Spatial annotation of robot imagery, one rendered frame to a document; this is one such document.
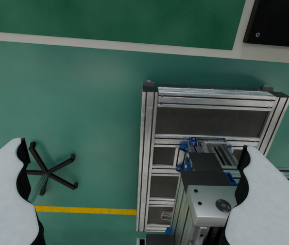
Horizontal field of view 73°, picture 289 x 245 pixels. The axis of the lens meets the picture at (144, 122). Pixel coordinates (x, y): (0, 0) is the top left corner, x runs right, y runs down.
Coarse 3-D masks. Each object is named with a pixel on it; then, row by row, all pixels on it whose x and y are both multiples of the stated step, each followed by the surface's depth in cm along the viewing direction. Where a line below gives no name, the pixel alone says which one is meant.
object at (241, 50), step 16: (0, 32) 46; (240, 32) 47; (112, 48) 48; (128, 48) 48; (144, 48) 48; (160, 48) 48; (176, 48) 48; (192, 48) 48; (240, 48) 48; (256, 48) 48; (272, 48) 49; (288, 48) 49
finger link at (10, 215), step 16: (16, 144) 10; (0, 160) 9; (16, 160) 9; (0, 176) 8; (16, 176) 8; (0, 192) 7; (16, 192) 7; (0, 208) 7; (16, 208) 7; (32, 208) 7; (0, 224) 6; (16, 224) 6; (32, 224) 6; (0, 240) 6; (16, 240) 6; (32, 240) 6
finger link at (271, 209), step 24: (240, 168) 11; (264, 168) 9; (240, 192) 9; (264, 192) 8; (288, 192) 8; (240, 216) 7; (264, 216) 7; (288, 216) 7; (240, 240) 6; (264, 240) 6; (288, 240) 6
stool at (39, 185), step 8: (32, 144) 146; (32, 152) 146; (40, 160) 151; (72, 160) 151; (56, 168) 154; (48, 176) 158; (56, 176) 160; (40, 184) 145; (64, 184) 162; (72, 184) 165; (32, 192) 138; (40, 192) 167; (32, 200) 133; (40, 224) 116
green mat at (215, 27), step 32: (0, 0) 43; (32, 0) 43; (64, 0) 43; (96, 0) 43; (128, 0) 43; (160, 0) 43; (192, 0) 43; (224, 0) 43; (32, 32) 46; (64, 32) 46; (96, 32) 46; (128, 32) 46; (160, 32) 46; (192, 32) 46; (224, 32) 46
